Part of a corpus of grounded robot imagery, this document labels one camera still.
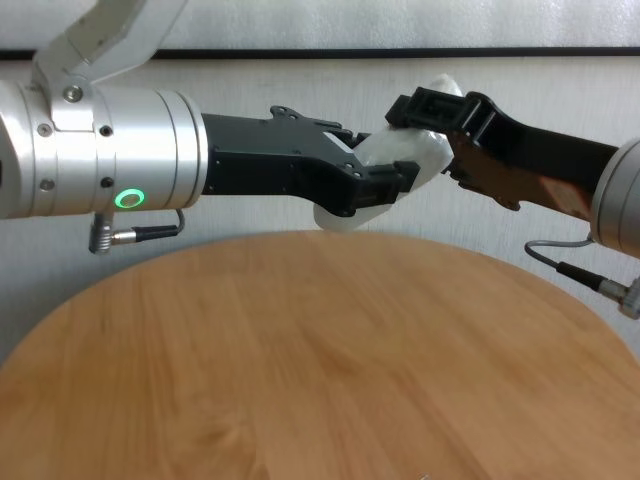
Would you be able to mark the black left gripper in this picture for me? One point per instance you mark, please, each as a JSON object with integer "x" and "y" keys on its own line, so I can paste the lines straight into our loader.
{"x": 275, "y": 160}

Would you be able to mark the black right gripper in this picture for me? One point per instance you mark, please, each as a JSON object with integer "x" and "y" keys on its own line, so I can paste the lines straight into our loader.
{"x": 530, "y": 160}

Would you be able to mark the white plastic-wrapped sandbag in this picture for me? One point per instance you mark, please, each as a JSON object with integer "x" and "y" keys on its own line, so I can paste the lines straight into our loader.
{"x": 400, "y": 150}

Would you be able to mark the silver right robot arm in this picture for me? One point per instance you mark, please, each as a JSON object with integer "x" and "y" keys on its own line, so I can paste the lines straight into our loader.
{"x": 622, "y": 200}

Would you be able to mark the black wall rail strip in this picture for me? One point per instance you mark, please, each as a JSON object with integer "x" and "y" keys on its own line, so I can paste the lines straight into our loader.
{"x": 400, "y": 54}

